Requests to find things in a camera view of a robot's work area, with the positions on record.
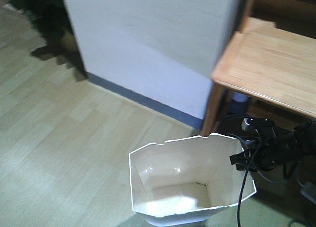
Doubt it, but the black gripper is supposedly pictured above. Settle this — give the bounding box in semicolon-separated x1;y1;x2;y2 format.
229;132;296;172

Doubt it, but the white plastic trash bin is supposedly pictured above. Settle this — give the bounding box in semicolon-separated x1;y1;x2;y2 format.
129;133;257;227

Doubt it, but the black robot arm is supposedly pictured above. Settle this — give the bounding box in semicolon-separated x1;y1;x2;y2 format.
230;117;316;172

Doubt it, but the wooden desk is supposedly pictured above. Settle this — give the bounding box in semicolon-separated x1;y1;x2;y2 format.
201;0;316;136

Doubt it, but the green potted plant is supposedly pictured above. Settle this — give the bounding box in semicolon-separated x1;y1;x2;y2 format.
8;0;86;76

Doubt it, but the black camera cable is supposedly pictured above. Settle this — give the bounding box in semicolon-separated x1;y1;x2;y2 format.
222;114;299;227

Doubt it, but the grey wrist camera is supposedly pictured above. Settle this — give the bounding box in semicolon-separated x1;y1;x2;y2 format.
241;117;276;139

